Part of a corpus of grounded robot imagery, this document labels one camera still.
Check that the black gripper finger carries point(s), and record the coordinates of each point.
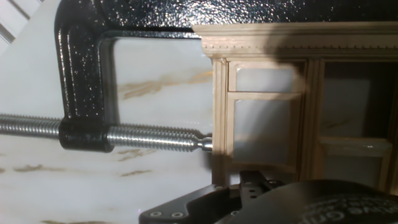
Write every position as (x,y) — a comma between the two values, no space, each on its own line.
(199,205)

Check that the black steel C-clamp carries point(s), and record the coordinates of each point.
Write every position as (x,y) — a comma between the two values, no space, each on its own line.
(81,77)

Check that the miniature wooden sliding window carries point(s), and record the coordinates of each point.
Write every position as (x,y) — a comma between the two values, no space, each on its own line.
(312,109)

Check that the marble pattern board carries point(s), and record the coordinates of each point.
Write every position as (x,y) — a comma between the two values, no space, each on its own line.
(31,77)

